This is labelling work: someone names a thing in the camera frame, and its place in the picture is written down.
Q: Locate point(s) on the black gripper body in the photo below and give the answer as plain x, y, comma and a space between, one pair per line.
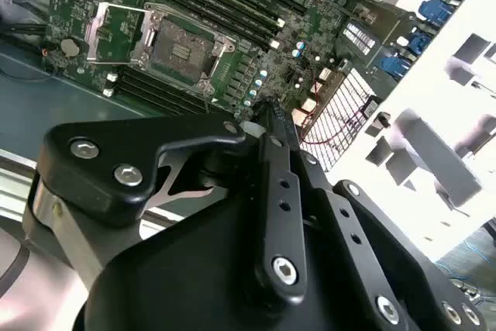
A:
186, 288

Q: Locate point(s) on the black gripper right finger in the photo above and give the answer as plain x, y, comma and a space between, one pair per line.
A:
372, 245

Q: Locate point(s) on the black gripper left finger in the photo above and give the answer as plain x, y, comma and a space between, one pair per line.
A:
116, 141

